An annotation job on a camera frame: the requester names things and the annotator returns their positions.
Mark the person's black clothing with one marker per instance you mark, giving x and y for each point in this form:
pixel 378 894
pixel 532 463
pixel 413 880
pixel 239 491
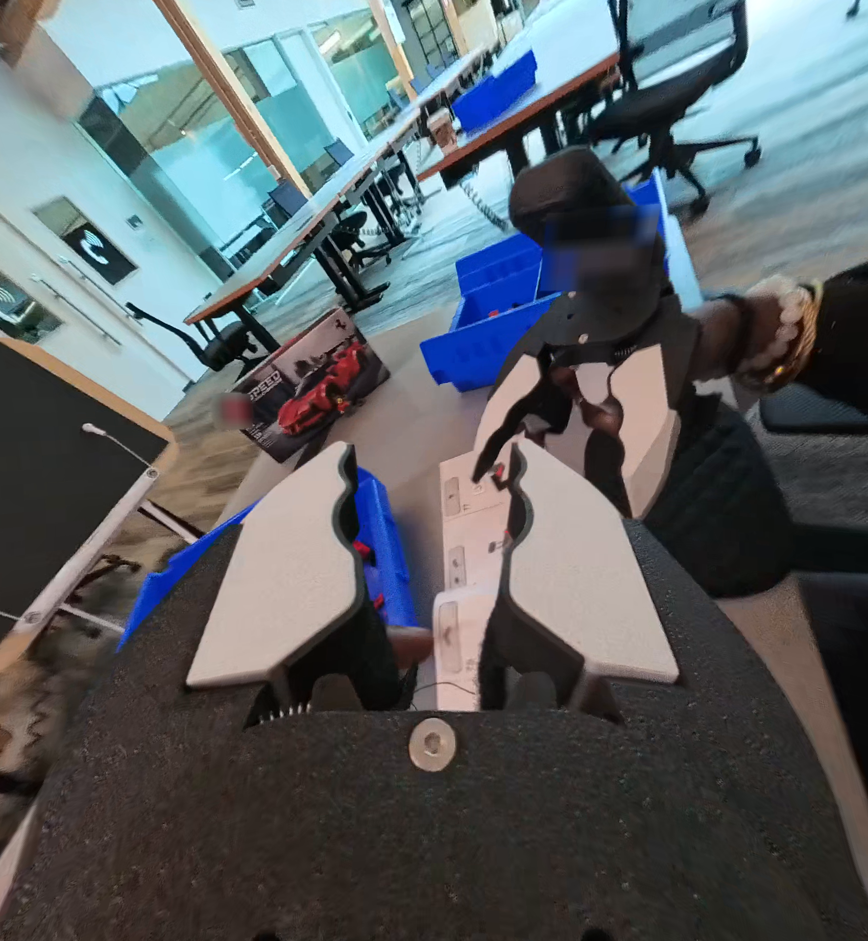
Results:
pixel 720 500

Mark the toy car box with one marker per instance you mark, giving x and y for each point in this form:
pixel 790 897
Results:
pixel 324 382

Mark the black office chair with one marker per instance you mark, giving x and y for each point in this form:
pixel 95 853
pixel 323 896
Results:
pixel 357 235
pixel 221 342
pixel 647 110

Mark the white instruction booklet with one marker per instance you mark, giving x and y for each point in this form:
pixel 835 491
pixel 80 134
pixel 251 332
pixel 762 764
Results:
pixel 456 647

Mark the long wooden-edged desk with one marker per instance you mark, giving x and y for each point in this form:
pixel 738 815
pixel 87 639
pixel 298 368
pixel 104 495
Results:
pixel 294 237

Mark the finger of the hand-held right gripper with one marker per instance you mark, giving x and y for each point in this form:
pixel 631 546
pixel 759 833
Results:
pixel 651 397
pixel 504 401

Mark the person's right hand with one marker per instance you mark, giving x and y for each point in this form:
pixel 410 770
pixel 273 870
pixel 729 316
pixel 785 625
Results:
pixel 720 338

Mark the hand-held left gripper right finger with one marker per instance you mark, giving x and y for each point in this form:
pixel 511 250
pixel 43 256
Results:
pixel 581 573

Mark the blue plastic bin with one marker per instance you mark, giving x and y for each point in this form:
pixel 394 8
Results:
pixel 393 544
pixel 471 353
pixel 648 195
pixel 493 92

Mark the black framed board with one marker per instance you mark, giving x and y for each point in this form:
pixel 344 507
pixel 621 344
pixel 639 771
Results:
pixel 37 478

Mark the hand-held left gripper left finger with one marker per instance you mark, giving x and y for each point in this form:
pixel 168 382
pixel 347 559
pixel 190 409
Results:
pixel 287 566

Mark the red and black toy piece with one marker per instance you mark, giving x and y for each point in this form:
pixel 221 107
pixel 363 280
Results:
pixel 500 470

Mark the black wall sign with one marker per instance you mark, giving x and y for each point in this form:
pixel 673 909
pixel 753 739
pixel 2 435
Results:
pixel 96 246
pixel 4 305

